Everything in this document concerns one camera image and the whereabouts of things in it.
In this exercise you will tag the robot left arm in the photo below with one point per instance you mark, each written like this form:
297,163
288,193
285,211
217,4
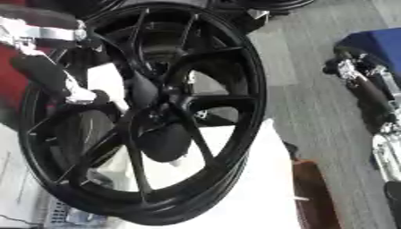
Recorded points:
49,32

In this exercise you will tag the pale grid basket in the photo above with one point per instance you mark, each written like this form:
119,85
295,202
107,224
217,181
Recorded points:
70,214

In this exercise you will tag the brown wooden board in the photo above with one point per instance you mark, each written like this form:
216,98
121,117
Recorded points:
315,196

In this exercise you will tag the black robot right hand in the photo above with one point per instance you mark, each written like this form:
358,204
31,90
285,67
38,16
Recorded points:
368,89

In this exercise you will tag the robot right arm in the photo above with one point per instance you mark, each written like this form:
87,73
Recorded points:
387,155

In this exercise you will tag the red object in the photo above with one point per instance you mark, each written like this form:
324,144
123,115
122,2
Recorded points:
11,83

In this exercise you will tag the black round object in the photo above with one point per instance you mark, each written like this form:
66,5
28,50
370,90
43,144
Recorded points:
164,144

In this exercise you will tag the blue table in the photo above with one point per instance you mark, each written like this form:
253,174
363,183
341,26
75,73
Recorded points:
378,41

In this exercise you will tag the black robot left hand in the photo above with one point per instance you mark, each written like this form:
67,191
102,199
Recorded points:
44,73

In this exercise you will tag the black spoked wheel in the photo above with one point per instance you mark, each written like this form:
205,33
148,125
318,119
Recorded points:
237,89

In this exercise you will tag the black tyre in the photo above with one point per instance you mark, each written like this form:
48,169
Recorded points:
263,5

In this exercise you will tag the white pin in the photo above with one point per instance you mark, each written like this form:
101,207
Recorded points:
107,79

